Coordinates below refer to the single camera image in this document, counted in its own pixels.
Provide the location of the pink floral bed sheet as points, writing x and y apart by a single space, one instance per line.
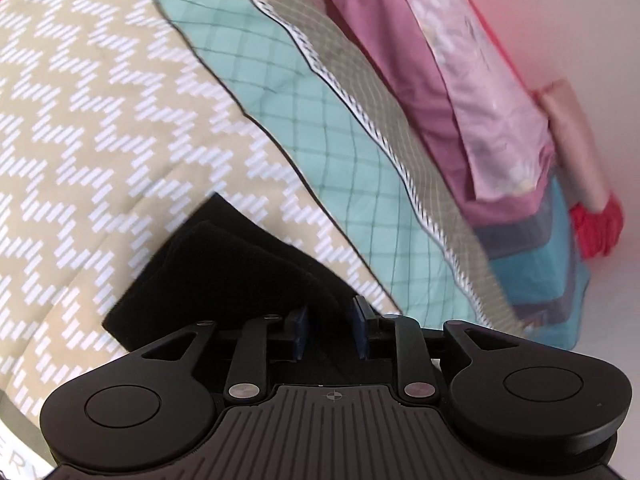
450 85

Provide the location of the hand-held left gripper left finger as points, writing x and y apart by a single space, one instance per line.
300 332

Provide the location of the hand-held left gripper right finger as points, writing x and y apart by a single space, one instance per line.
360 327

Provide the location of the zigzag patterned bed quilt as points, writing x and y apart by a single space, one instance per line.
100 110

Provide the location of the blue grey striped bed cover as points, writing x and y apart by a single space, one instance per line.
540 270

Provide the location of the black pants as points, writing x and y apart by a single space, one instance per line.
225 260

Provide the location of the stack of red clothes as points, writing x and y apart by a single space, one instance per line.
600 227

